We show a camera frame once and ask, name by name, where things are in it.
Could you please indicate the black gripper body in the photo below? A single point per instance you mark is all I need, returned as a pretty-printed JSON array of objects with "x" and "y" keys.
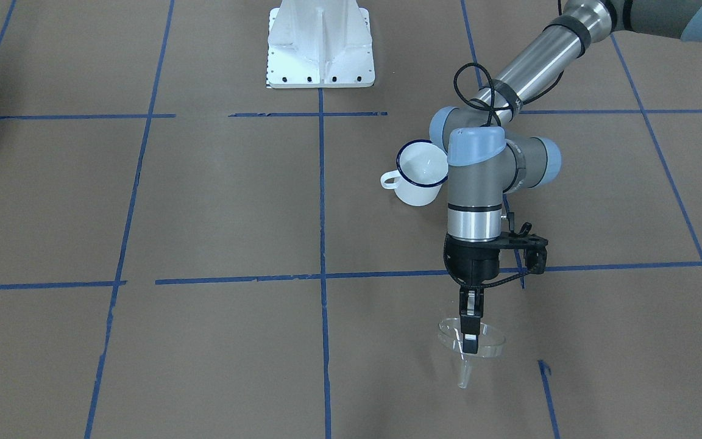
[{"x": 471, "y": 263}]

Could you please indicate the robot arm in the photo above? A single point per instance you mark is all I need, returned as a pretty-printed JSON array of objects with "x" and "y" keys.
[{"x": 486, "y": 162}]

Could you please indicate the white enamel cup blue rim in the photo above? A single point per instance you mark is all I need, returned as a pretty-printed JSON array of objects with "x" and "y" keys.
[{"x": 421, "y": 169}]

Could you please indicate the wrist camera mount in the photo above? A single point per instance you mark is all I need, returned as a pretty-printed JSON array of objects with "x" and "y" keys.
[{"x": 534, "y": 247}]

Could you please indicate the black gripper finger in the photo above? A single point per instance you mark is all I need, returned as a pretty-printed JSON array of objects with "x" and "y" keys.
[
  {"x": 477, "y": 312},
  {"x": 464, "y": 317}
]

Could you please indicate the brown paper table mat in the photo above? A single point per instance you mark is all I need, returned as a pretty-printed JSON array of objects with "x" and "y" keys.
[{"x": 185, "y": 253}]

